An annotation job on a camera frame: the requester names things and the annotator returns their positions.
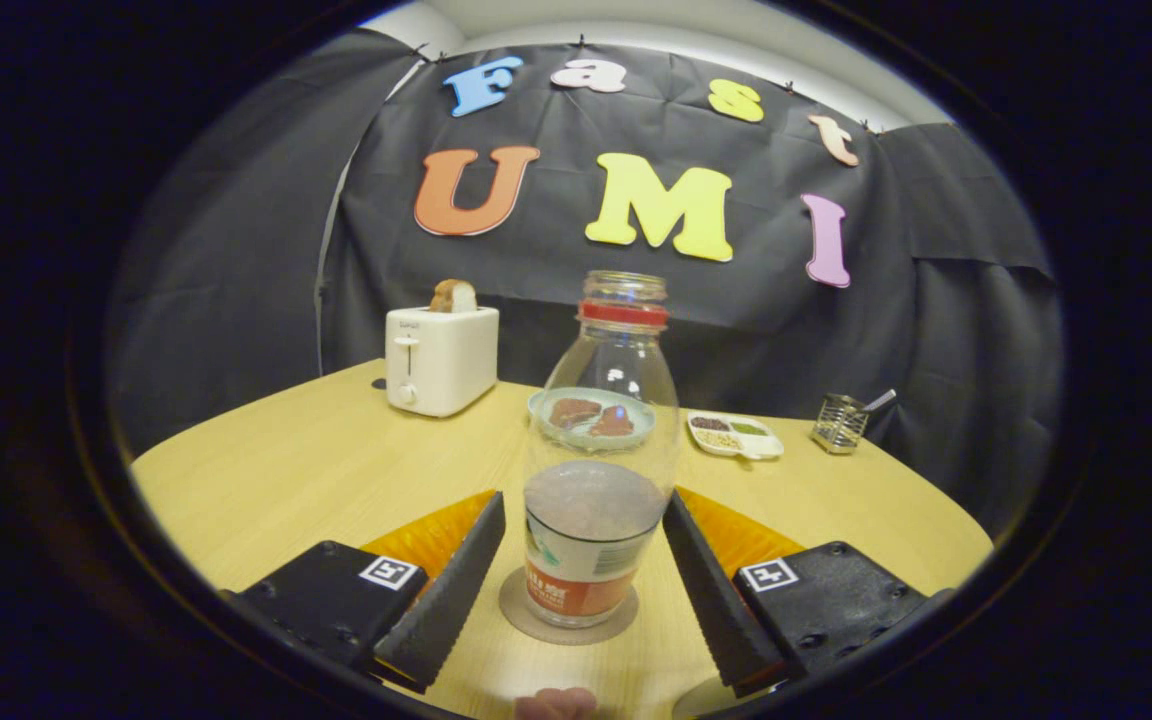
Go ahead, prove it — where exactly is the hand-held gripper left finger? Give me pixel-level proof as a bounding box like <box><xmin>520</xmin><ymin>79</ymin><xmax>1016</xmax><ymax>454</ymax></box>
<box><xmin>221</xmin><ymin>490</ymin><xmax>509</xmax><ymax>696</ymax></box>

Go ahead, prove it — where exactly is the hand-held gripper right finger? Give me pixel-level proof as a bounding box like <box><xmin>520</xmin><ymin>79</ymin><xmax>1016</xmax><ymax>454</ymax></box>
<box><xmin>662</xmin><ymin>487</ymin><xmax>947</xmax><ymax>699</ymax></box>

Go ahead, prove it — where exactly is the round brown coaster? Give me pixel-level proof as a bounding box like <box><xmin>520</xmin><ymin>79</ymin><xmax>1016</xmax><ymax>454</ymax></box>
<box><xmin>498</xmin><ymin>567</ymin><xmax>640</xmax><ymax>646</ymax></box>

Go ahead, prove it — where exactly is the clear plastic juice bottle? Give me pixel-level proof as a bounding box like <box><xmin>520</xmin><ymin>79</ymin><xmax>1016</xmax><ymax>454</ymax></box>
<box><xmin>521</xmin><ymin>270</ymin><xmax>682</xmax><ymax>629</ymax></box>

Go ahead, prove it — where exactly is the white compartment dish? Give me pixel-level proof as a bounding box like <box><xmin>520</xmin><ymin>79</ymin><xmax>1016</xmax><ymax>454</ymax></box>
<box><xmin>686</xmin><ymin>410</ymin><xmax>785</xmax><ymax>461</ymax></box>

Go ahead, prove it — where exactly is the round green plate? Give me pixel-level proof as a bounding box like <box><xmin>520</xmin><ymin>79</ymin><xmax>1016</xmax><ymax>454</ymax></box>
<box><xmin>528</xmin><ymin>387</ymin><xmax>657</xmax><ymax>453</ymax></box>

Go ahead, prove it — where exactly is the wooden table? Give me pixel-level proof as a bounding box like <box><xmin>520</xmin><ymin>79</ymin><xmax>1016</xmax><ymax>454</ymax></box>
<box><xmin>129</xmin><ymin>358</ymin><xmax>995</xmax><ymax>720</ymax></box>

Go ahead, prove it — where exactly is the white toaster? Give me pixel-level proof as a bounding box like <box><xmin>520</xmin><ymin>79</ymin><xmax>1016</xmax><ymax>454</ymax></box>
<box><xmin>384</xmin><ymin>305</ymin><xmax>500</xmax><ymax>419</ymax></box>

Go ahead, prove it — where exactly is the bread slice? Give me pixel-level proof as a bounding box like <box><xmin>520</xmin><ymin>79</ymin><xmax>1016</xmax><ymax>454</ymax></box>
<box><xmin>429</xmin><ymin>279</ymin><xmax>479</xmax><ymax>314</ymax></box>

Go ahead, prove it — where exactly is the black backdrop cloth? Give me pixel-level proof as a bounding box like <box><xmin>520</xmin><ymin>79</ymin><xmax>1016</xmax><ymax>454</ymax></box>
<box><xmin>106</xmin><ymin>28</ymin><xmax>1067</xmax><ymax>541</ymax></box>

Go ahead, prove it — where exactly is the metal wire basket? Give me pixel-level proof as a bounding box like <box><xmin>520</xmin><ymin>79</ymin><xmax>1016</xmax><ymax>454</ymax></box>
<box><xmin>811</xmin><ymin>393</ymin><xmax>870</xmax><ymax>456</ymax></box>

